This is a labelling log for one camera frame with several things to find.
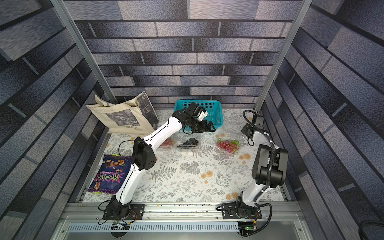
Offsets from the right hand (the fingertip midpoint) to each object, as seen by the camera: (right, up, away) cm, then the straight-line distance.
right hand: (247, 128), depth 96 cm
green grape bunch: (-9, -9, -2) cm, 12 cm away
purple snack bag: (-82, -25, -15) cm, 87 cm away
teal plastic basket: (-20, +15, +18) cm, 31 cm away
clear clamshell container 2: (-48, -11, -4) cm, 50 cm away
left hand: (-26, 0, -9) cm, 27 cm away
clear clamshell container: (-44, -7, +7) cm, 45 cm away
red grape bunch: (-13, -11, -5) cm, 18 cm away
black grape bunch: (-38, -10, +1) cm, 40 cm away
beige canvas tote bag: (-73, +8, -4) cm, 74 cm away
